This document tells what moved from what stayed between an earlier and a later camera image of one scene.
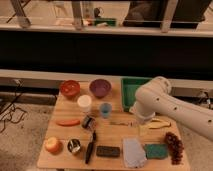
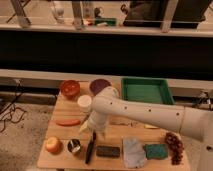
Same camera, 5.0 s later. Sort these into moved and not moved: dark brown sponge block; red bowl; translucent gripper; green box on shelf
Moved: translucent gripper
Not moved: red bowl; dark brown sponge block; green box on shelf
